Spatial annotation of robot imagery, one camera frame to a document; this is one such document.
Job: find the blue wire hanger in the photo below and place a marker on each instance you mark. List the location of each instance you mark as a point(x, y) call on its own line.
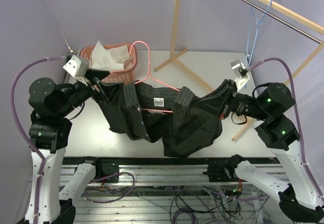
point(254, 22)

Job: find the pink wire hanger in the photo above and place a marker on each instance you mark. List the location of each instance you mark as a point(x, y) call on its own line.
point(149, 76)

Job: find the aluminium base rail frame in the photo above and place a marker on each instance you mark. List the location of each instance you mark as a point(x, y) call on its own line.
point(164, 172)

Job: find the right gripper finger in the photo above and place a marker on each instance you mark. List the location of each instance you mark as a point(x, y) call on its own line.
point(212, 106)
point(224, 91)

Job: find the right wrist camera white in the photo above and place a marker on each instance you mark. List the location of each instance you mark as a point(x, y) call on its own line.
point(241, 74)

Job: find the dark striped shirt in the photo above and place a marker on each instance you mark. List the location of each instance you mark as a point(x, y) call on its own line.
point(187, 130)

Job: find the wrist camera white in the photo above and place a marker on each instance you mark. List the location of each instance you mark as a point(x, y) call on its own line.
point(77, 68)
point(241, 74)

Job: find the wooden clothes rack frame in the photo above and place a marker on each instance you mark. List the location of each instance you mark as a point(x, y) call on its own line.
point(223, 25)

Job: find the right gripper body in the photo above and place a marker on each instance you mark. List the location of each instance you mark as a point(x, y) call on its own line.
point(232, 92)

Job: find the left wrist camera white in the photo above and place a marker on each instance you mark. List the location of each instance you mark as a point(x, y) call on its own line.
point(77, 68)

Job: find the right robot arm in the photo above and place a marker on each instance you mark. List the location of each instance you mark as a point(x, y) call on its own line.
point(299, 198)

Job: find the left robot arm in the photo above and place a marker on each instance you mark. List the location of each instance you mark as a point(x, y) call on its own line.
point(48, 139)

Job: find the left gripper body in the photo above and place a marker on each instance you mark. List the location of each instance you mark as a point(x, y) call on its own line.
point(96, 94)

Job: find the white shirt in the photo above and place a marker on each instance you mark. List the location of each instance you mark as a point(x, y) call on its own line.
point(113, 59)

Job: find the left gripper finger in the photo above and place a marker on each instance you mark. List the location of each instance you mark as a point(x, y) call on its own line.
point(94, 75)
point(108, 91)

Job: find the pink plastic basket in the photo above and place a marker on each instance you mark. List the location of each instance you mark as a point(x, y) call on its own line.
point(126, 76)

